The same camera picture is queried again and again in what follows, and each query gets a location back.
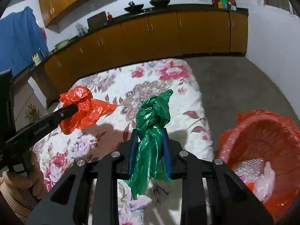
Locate dark green plastic bag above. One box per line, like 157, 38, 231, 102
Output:
127, 89, 173, 200

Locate orange plastic bag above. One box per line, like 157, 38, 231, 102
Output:
59, 86, 117, 135

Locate beige sleeve forearm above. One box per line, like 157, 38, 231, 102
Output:
1, 182, 31, 224

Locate red lined trash basket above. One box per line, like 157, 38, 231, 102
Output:
218, 109, 299, 224

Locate brown lower kitchen cabinets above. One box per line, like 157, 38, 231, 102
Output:
30, 6, 249, 99

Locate person's left hand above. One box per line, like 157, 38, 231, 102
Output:
3, 152, 47, 206

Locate yellow detergent bottle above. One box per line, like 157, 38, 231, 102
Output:
32, 54, 41, 66

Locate green basin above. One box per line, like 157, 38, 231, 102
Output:
55, 39, 69, 50

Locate floral tablecloth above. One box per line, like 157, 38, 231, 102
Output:
32, 58, 215, 225

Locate blue hanging cloth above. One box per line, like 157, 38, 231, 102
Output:
0, 7, 49, 76

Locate glass jar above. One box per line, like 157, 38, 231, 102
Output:
75, 22, 88, 37

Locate white plastic bag piece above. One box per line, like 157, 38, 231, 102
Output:
253, 161, 276, 203

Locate dark cutting board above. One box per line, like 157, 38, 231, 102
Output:
87, 11, 108, 33

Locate red sauce bottle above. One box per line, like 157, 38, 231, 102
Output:
107, 12, 113, 22

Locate black wok left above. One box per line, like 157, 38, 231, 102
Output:
124, 1, 144, 14

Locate black countertop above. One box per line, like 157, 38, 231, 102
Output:
14, 3, 249, 80

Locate black lidded wok right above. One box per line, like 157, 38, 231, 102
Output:
149, 0, 171, 7

